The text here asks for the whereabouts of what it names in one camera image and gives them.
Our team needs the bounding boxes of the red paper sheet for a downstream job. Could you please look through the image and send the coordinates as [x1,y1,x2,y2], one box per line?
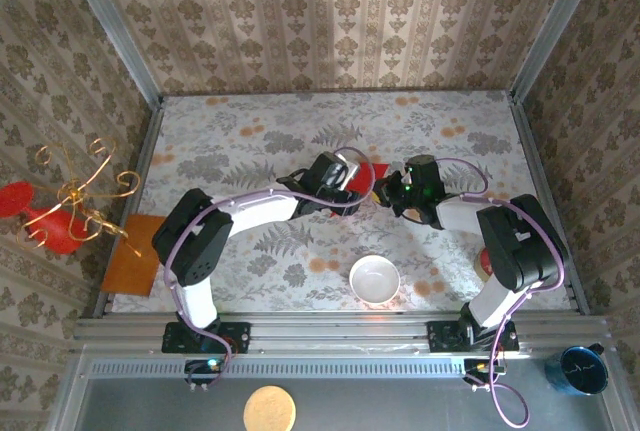
[327,162,391,217]

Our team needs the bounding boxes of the aluminium frame cross rail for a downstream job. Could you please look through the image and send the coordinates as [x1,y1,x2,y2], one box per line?
[73,311,615,355]

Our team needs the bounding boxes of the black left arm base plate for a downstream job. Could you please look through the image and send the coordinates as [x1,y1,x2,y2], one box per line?
[161,321,251,355]

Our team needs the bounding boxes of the dark blue mug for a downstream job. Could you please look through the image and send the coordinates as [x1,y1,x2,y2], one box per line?
[543,343,610,397]

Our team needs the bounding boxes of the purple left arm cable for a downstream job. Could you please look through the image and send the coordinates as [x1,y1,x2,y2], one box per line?
[163,146,372,392]

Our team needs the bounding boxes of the grey metal shelf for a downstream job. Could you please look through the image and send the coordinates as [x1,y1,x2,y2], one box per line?
[49,350,631,431]

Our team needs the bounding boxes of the gold wire stand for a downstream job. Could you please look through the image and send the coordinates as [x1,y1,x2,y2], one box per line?
[14,136,142,258]

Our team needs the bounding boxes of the red vase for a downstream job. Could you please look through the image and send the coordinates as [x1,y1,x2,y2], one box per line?
[0,180,109,256]

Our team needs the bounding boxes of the aluminium frame post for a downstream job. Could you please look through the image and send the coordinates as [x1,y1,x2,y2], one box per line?
[508,0,609,102]
[57,0,165,108]

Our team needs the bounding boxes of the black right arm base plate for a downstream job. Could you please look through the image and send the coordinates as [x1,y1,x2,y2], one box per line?
[427,319,520,353]

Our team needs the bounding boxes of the aluminium side rail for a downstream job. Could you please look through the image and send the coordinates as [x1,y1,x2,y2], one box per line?
[91,95,167,318]
[508,92,592,316]

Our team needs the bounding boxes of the grey slotted cable duct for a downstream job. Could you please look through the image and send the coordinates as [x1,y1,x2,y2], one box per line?
[87,356,469,380]

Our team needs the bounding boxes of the red patterned round disc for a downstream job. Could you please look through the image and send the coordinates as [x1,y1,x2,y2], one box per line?
[473,249,494,280]

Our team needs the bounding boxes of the round cork coaster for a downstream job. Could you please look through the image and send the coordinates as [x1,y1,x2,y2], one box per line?
[242,384,297,431]

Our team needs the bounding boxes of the floral tablecloth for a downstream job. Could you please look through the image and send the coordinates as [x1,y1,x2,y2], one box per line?
[107,90,574,313]

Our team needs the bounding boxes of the orange wooden board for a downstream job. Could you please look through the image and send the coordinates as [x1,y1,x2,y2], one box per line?
[100,214,169,297]

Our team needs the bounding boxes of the white bowl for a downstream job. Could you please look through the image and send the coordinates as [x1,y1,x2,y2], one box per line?
[348,254,402,306]

